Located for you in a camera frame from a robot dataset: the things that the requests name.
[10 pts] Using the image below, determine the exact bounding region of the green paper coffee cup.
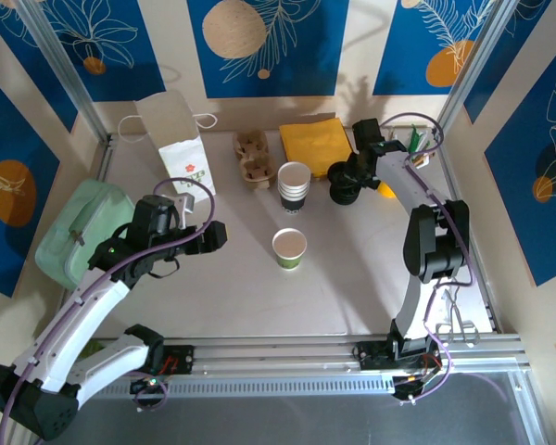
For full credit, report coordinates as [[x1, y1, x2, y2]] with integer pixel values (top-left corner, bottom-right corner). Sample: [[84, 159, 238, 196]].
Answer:
[[272, 227, 308, 271]]

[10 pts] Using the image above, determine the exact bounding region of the white printed paper bag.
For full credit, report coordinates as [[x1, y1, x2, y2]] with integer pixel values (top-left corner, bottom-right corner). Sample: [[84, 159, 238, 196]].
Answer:
[[119, 90, 218, 197]]

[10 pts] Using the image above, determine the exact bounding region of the stack of yellow napkins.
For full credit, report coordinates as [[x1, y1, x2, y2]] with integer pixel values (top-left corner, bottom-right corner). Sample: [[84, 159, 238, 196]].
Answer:
[[279, 118, 357, 178]]

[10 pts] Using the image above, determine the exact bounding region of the mint green zip pouch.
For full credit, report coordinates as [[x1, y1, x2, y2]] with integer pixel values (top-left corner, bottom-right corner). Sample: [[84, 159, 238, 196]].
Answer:
[[34, 179, 135, 291]]

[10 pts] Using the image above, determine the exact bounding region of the stack of black lids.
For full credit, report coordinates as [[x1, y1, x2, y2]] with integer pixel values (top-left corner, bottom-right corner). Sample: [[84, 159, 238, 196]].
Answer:
[[327, 161, 368, 205]]

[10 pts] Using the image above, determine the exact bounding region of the stack of paper cups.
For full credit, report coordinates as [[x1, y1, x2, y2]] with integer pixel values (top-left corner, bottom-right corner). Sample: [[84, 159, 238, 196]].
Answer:
[[276, 160, 312, 217]]

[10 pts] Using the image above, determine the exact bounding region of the stack of cardboard cup carriers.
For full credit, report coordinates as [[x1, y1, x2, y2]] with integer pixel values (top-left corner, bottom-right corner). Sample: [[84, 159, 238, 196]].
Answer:
[[233, 130, 277, 190]]

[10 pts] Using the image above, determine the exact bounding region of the grey metal plate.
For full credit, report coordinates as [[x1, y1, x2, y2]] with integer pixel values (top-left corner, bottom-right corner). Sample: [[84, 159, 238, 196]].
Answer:
[[27, 370, 538, 445]]

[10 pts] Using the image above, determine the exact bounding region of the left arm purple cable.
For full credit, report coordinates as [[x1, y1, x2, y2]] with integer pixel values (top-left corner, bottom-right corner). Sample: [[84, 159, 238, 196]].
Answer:
[[0, 177, 216, 445]]

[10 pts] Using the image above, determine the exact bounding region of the aluminium side rail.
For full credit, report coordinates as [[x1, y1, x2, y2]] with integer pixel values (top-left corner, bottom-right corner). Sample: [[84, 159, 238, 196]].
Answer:
[[436, 133, 502, 334], [94, 133, 118, 183]]

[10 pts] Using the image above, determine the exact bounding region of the aluminium frame post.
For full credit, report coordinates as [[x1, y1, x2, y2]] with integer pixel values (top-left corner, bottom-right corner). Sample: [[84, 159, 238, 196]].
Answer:
[[434, 0, 514, 143], [16, 0, 112, 145]]

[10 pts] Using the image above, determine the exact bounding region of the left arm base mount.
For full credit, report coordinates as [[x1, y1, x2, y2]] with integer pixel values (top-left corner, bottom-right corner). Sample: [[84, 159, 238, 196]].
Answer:
[[109, 345, 196, 377]]

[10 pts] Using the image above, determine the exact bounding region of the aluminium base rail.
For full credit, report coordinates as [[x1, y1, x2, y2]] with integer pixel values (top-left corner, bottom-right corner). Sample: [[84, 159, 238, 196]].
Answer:
[[21, 333, 532, 395]]

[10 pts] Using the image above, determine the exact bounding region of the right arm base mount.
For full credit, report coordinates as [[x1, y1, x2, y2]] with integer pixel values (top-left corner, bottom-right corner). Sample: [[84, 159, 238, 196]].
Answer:
[[355, 340, 446, 372]]

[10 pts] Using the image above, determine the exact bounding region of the metal wire hook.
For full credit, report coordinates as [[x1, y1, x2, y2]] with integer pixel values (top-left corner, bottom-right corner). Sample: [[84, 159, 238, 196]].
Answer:
[[433, 277, 482, 348]]

